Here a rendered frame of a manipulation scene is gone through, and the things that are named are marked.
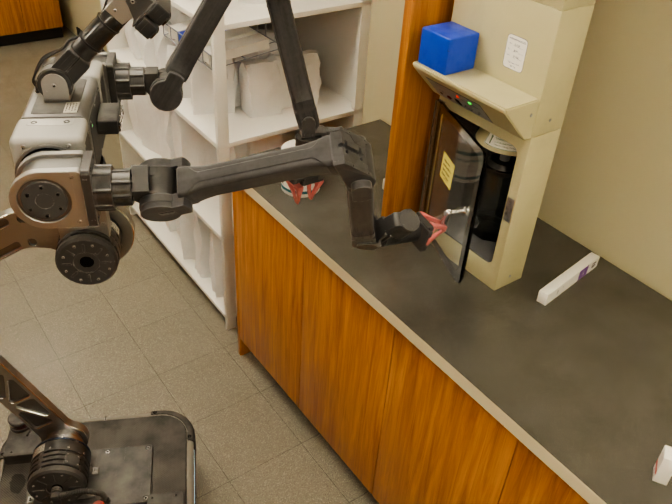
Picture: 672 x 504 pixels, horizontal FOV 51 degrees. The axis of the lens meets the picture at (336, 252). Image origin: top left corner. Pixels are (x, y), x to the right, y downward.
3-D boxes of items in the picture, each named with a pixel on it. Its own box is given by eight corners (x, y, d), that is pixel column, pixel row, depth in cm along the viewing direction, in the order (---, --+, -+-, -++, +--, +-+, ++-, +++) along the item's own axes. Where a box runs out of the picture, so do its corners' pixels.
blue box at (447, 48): (446, 55, 180) (451, 20, 175) (474, 68, 174) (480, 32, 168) (417, 62, 175) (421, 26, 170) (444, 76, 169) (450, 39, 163)
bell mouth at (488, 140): (507, 120, 196) (511, 102, 193) (556, 146, 185) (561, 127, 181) (461, 134, 187) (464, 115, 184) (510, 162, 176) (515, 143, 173)
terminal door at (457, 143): (421, 222, 211) (440, 98, 187) (460, 286, 187) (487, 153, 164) (418, 223, 211) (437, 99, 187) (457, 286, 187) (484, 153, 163)
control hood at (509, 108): (439, 89, 187) (445, 53, 181) (531, 138, 166) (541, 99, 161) (407, 98, 181) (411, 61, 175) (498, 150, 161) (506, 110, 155)
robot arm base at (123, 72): (115, 97, 177) (108, 50, 170) (148, 96, 178) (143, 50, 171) (112, 111, 170) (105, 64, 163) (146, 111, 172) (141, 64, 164)
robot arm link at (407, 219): (350, 215, 172) (354, 249, 169) (374, 197, 162) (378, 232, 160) (391, 219, 177) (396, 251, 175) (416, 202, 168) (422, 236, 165)
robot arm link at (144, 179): (122, 165, 130) (122, 192, 129) (178, 163, 132) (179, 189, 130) (128, 185, 139) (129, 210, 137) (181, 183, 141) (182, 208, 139)
